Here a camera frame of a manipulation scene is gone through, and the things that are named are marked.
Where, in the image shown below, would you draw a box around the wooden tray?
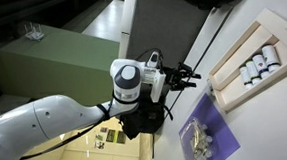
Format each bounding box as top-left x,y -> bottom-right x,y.
203,6 -> 287,114

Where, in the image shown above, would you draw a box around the small white bottle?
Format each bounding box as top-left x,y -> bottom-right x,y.
196,122 -> 210,135
191,146 -> 204,160
201,147 -> 213,160
200,134 -> 215,147

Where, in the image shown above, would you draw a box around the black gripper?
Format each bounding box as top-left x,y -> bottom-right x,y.
163,60 -> 203,92

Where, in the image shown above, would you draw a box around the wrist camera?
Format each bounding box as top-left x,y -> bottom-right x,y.
147,51 -> 161,70

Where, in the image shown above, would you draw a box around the grey desk divider panel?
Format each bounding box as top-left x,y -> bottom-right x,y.
113,0 -> 220,106

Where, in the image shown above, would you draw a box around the purple mat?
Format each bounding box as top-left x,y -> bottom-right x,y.
175,90 -> 243,160

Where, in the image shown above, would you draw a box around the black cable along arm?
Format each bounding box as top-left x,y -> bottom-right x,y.
12,48 -> 172,160

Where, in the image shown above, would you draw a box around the white wifi router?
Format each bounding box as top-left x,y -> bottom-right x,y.
23,21 -> 46,42

